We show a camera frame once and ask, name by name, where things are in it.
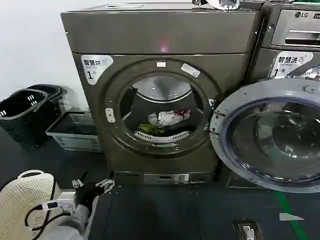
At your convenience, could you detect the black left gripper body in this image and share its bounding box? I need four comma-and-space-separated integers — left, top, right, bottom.
74, 183, 105, 209

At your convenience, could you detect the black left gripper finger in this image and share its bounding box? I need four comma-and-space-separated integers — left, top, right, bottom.
71, 169, 89, 190
95, 177, 116, 196

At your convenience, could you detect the grey slotted plastic crate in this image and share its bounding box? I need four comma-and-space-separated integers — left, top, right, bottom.
45, 111, 102, 152

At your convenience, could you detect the cream perforated laundry basket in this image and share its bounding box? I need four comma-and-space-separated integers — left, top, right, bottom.
0, 169, 62, 240

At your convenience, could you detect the green garment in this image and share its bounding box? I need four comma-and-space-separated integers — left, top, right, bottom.
136, 122, 166, 136

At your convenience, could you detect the black plastic laundry basket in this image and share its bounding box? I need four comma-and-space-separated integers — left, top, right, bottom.
26, 84, 69, 119
0, 88, 49, 149

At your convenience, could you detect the red and white garment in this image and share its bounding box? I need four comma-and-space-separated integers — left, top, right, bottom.
174, 108, 192, 119

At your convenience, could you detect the round glass dryer door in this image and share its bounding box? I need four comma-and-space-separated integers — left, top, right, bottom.
209, 78, 320, 194

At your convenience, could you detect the metal floor socket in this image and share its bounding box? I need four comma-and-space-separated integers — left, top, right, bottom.
233, 219, 262, 240

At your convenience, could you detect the grey front-loading dryer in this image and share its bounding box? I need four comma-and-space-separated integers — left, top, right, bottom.
60, 2, 264, 186

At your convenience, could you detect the white floor tape piece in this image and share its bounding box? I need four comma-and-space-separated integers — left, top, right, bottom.
279, 212, 306, 222

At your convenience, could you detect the green floor tape line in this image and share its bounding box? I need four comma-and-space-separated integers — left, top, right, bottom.
274, 191, 316, 240

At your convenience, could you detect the grey washing machine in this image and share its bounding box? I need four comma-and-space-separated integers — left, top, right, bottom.
246, 1, 320, 189

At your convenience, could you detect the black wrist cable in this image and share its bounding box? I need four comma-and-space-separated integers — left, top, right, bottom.
24, 203, 74, 232

